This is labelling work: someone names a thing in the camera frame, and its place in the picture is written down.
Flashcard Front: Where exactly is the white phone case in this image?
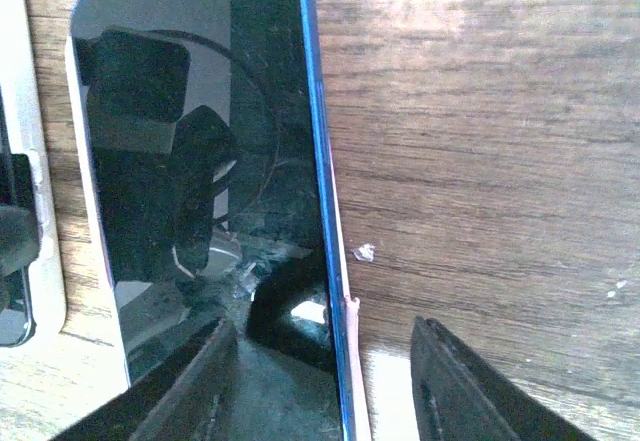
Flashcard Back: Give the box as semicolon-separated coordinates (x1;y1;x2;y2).
1;0;67;349

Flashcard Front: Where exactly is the black phone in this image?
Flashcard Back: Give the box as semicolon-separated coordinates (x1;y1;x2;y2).
1;114;39;348

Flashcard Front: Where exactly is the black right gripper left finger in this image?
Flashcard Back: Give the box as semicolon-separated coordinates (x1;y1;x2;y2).
55;318;237;440

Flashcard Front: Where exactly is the dark blue phone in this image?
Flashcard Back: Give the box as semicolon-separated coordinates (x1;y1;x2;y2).
69;0;359;441

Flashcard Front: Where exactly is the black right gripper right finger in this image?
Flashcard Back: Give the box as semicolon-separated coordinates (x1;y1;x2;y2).
410;317;592;441

